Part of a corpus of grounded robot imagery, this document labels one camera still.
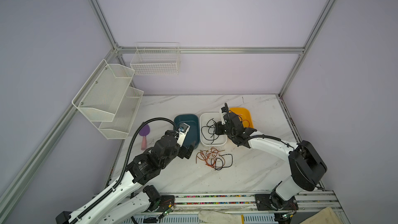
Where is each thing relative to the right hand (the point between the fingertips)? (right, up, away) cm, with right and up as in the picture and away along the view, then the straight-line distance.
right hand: (214, 123), depth 87 cm
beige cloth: (+51, -42, -17) cm, 68 cm away
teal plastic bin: (-13, -8, +13) cm, 20 cm away
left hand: (-15, -5, -17) cm, 23 cm away
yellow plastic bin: (+23, +4, +20) cm, 31 cm away
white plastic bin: (-3, -10, +8) cm, 13 cm away
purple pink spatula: (-45, -7, +12) cm, 47 cm away
